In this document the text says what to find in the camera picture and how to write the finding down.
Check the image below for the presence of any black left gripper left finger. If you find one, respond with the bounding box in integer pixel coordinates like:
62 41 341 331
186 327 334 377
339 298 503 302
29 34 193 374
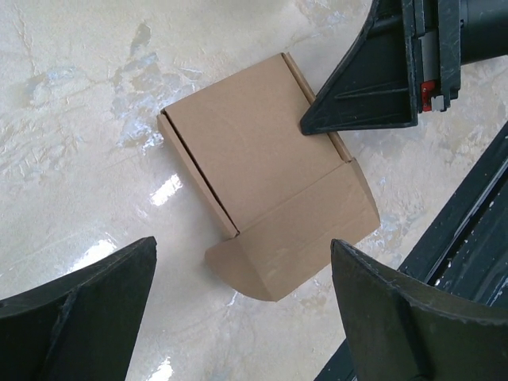
1 237 156 380

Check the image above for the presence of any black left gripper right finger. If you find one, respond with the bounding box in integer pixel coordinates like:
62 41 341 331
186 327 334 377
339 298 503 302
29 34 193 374
331 240 507 380

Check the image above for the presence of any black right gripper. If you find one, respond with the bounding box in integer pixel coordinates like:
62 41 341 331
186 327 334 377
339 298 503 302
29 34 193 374
300 0 507 135

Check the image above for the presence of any brown cardboard box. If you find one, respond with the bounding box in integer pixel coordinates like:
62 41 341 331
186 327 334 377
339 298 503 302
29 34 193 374
157 53 380 302

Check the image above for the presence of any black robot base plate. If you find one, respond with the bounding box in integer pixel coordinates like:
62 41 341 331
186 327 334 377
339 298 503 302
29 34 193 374
313 122 508 381

